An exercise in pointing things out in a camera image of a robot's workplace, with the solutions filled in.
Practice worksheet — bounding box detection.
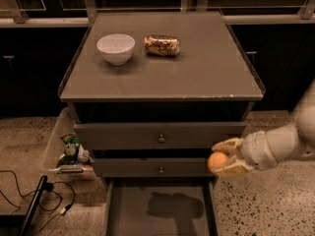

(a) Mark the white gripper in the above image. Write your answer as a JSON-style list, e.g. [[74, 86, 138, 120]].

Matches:
[[210, 131, 279, 177]]

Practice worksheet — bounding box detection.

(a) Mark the orange fruit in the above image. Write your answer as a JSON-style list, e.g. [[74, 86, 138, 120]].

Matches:
[[208, 151, 228, 170]]

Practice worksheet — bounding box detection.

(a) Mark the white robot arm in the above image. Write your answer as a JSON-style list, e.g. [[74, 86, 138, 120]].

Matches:
[[208, 81, 315, 177]]

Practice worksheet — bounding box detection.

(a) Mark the grey top drawer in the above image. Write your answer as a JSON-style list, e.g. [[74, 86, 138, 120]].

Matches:
[[74, 122, 246, 150]]

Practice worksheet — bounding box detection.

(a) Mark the grey drawer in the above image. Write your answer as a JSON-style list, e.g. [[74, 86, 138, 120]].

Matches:
[[103, 177, 221, 236], [74, 122, 246, 150], [92, 158, 213, 178]]

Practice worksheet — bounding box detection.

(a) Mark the grey middle drawer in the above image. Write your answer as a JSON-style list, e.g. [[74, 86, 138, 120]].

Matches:
[[92, 158, 213, 178]]

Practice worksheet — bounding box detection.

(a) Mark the grey bottom drawer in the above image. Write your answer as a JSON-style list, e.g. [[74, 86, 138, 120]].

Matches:
[[103, 177, 221, 236]]

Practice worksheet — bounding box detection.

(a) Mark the grey drawer cabinet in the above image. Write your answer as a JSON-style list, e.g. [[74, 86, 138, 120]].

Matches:
[[57, 11, 266, 189]]

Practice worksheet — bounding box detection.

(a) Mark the crushed golden drink can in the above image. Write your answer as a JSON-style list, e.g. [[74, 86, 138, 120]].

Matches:
[[144, 34, 180, 57]]

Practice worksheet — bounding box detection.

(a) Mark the white ceramic bowl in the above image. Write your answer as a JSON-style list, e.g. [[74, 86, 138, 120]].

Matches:
[[96, 33, 135, 66]]

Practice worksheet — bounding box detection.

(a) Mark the green snack bag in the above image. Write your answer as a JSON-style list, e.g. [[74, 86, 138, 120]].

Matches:
[[57, 133, 80, 167]]

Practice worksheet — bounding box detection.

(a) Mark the clear plastic storage bin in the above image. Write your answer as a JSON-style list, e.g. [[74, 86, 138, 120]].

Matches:
[[41, 108, 95, 181]]

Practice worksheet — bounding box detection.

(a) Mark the black flat device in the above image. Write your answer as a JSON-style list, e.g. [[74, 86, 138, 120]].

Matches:
[[18, 175, 48, 236]]

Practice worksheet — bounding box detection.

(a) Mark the metal railing frame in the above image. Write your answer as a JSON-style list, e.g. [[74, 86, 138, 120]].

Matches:
[[0, 0, 315, 28]]

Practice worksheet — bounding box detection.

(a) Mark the black cable with plug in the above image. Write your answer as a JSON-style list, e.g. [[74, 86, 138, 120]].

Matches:
[[0, 169, 77, 236]]

